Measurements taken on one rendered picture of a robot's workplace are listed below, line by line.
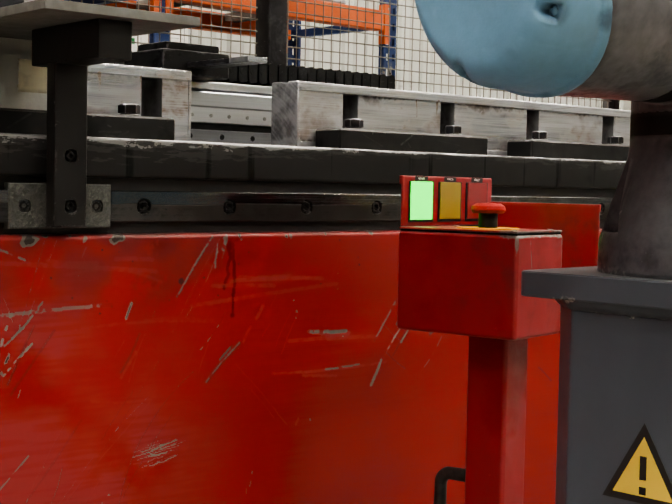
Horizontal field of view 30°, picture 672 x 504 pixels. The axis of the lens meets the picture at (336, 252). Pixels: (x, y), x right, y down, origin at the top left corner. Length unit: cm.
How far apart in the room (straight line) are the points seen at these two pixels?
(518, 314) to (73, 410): 50
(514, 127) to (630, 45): 137
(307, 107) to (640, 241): 104
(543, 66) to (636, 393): 21
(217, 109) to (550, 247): 73
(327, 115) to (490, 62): 111
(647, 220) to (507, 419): 76
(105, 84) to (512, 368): 60
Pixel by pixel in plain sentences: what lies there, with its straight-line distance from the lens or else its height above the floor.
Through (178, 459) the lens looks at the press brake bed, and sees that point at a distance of 152.
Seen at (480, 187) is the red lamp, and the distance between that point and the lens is 160.
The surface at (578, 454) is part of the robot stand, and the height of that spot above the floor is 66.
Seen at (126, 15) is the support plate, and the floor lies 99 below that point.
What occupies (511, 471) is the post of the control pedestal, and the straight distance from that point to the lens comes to 152.
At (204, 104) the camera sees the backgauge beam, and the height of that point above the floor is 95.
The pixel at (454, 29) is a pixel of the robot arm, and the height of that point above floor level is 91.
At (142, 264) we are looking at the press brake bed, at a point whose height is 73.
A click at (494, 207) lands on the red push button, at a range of 144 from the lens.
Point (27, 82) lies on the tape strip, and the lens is 152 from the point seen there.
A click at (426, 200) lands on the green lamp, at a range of 150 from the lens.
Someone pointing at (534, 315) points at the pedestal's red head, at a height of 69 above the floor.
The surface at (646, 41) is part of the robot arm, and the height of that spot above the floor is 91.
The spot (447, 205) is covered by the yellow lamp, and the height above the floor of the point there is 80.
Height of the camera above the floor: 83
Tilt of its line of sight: 3 degrees down
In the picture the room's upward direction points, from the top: 1 degrees clockwise
